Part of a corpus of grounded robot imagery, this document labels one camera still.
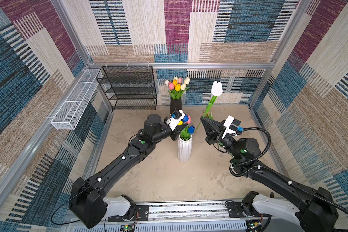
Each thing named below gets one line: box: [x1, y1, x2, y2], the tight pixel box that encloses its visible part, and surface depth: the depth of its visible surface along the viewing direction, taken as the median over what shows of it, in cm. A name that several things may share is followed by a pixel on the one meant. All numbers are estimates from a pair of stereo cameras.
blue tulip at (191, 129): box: [188, 125, 196, 134], surface depth 72 cm
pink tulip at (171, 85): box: [168, 82, 175, 90], surface depth 91 cm
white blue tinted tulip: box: [194, 80, 223, 133], surface depth 46 cm
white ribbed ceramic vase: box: [177, 133, 193, 162], surface depth 78 cm
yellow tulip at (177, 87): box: [174, 83, 181, 92], surface depth 91 cm
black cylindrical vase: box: [170, 96, 183, 115], surface depth 104 cm
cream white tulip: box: [184, 76, 191, 86], surface depth 92 cm
